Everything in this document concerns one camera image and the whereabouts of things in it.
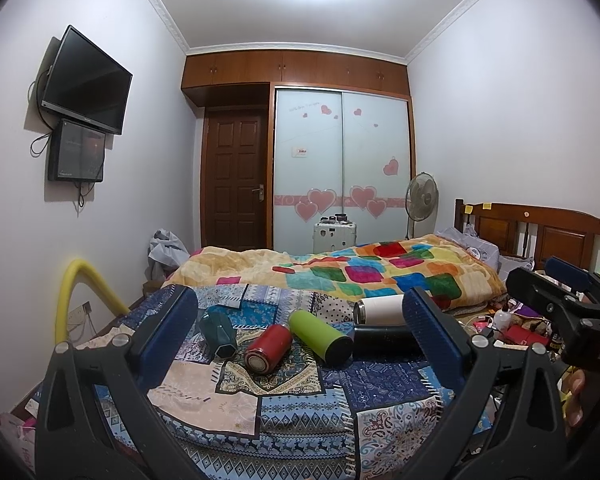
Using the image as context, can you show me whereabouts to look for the red metal bottle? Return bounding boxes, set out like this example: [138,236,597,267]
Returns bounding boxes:
[245,324,292,374]

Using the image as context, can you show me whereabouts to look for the teal faceted cup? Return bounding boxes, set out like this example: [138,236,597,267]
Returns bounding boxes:
[198,310,237,360]

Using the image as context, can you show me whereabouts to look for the hand holding other gripper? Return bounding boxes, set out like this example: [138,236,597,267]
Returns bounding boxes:
[560,367,586,432]

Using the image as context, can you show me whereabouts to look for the wooden headboard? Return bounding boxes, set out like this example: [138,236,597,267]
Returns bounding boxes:
[454,198,600,270]

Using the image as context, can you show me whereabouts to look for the grey pillow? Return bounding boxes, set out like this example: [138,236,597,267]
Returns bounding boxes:
[434,226,500,272]

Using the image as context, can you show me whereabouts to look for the colourful patch duvet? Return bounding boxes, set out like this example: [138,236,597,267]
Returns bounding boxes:
[166,234,506,311]

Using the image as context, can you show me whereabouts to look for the yellow foam tube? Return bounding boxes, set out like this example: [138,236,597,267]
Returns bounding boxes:
[54,258,130,344]

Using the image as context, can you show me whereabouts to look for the standing electric fan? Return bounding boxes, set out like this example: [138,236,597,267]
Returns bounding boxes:
[405,172,439,238]

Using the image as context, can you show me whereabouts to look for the white thermos bottle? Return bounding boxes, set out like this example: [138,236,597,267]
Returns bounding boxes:
[353,295,405,326]

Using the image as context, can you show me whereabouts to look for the blue patchwork blanket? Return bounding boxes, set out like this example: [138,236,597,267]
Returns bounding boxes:
[24,283,502,480]

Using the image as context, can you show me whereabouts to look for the grey clothes pile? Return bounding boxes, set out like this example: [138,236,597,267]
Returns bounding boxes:
[148,229,190,281]

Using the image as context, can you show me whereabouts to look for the green bottle with black cap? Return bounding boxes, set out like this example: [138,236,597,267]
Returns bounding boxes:
[288,310,353,367]

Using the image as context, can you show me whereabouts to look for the frosted sliding wardrobe with hearts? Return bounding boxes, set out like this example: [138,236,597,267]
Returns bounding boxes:
[273,89,412,255]

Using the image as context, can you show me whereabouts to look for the brown wooden door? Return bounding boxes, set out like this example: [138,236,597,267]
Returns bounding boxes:
[200,106,268,252]

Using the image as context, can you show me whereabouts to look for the wooden overhead cabinets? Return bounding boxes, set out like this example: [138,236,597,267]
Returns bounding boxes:
[181,50,410,106]

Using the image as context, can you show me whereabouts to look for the wall power socket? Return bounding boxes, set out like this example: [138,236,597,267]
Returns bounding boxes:
[67,301,92,333]

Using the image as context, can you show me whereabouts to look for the small wall monitor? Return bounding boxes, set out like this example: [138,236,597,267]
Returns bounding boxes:
[47,119,106,183]

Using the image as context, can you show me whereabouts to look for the wall mounted black television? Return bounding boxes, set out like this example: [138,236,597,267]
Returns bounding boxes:
[40,25,133,134]

